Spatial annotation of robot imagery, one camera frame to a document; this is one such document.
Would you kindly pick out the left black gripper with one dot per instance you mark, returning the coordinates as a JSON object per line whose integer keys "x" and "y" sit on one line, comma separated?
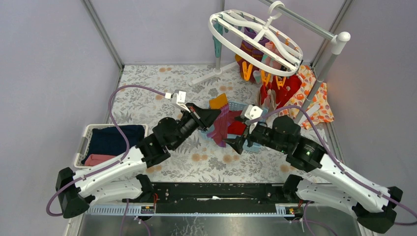
{"x": 198, "y": 115}

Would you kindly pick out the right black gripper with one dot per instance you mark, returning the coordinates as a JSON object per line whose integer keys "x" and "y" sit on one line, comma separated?
{"x": 236, "y": 143}

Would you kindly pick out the red santa sock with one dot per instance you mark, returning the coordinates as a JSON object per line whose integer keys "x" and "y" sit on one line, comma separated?
{"x": 236, "y": 127}

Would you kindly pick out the purple patchwork sock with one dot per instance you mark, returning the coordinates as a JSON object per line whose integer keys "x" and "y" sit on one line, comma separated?
{"x": 223, "y": 121}

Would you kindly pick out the red beige sock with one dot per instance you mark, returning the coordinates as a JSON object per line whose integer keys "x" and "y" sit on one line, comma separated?
{"x": 263, "y": 92}
{"x": 270, "y": 101}

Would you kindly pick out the white clip hanger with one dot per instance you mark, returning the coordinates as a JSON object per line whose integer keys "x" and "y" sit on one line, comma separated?
{"x": 269, "y": 40}

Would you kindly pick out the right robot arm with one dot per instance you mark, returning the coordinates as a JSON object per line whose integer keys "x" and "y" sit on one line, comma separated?
{"x": 349, "y": 193}

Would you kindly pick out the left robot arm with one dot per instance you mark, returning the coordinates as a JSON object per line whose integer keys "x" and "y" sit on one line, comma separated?
{"x": 120, "y": 177}

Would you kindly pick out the floral table mat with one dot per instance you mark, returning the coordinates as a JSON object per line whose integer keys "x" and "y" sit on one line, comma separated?
{"x": 198, "y": 159}

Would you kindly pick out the blue plastic basket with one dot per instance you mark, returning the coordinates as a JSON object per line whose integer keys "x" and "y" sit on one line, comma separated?
{"x": 238, "y": 106}

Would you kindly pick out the purple patterned sock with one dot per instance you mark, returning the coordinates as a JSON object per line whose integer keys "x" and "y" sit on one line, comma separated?
{"x": 250, "y": 50}

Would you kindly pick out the orange floral cloth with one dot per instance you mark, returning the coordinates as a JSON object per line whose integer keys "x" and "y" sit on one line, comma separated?
{"x": 307, "y": 77}

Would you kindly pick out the navy folded cloth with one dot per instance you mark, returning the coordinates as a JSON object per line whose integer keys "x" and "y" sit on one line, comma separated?
{"x": 110, "y": 141}

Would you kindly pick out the pink folded cloth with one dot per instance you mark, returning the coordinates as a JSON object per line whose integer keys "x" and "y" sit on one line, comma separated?
{"x": 95, "y": 159}

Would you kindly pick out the white plastic basket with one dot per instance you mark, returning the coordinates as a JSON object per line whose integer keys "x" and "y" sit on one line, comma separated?
{"x": 81, "y": 153}

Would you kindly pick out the metal drying rack stand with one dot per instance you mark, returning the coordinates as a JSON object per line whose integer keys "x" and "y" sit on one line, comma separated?
{"x": 327, "y": 44}

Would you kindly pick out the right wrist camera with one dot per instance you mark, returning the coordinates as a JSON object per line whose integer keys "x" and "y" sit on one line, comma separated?
{"x": 250, "y": 112}

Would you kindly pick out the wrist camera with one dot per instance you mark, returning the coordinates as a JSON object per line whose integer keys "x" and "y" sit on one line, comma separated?
{"x": 177, "y": 99}
{"x": 250, "y": 112}

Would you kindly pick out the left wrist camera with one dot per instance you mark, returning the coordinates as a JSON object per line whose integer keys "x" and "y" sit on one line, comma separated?
{"x": 177, "y": 99}

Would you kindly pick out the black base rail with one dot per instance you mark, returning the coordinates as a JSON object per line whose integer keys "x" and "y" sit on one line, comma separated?
{"x": 222, "y": 198}

